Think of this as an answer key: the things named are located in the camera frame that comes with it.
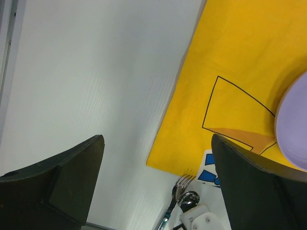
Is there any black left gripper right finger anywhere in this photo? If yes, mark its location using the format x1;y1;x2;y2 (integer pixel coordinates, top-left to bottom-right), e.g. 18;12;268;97
211;134;307;230

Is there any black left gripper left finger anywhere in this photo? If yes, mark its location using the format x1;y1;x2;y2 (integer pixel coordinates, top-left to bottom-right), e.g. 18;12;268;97
0;135;105;230

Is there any metal spoon green handle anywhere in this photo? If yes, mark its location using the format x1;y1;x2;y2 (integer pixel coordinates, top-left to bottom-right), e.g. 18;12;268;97
177;190;200;213

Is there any purple plastic plate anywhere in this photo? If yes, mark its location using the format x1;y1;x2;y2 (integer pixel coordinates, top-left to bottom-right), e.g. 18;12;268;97
274;73;307;170

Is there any metal fork green handle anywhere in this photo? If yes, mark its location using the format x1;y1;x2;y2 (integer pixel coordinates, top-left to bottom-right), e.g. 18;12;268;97
154;174;196;230

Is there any yellow printed cloth placemat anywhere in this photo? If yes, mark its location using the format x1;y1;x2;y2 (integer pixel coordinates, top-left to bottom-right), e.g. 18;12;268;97
146;0;307;187

